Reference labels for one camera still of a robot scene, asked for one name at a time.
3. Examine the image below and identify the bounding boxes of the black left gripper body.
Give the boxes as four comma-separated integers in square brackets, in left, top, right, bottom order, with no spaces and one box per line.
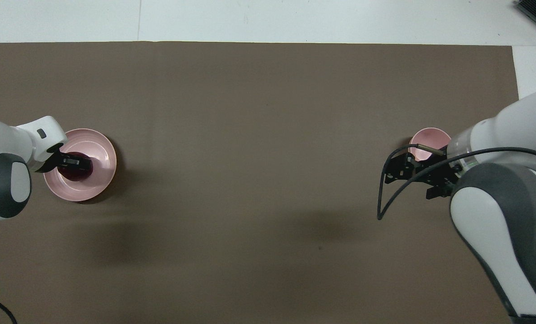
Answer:
[33,143,67,175]

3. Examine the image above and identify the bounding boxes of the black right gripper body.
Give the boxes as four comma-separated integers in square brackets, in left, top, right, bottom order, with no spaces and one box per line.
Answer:
[407,155,462,184]

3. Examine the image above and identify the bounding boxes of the red apple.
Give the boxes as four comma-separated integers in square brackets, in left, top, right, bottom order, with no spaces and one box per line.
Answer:
[60,153,94,182]

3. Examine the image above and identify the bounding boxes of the pink plate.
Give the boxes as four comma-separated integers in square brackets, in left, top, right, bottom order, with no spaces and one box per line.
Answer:
[43,128,117,202]

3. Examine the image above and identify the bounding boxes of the pink bowl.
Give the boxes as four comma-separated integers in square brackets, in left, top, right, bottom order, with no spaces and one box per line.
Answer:
[408,127,452,162]

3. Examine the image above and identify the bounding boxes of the brown table mat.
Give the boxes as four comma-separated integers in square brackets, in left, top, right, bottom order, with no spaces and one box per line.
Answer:
[0,41,520,324]

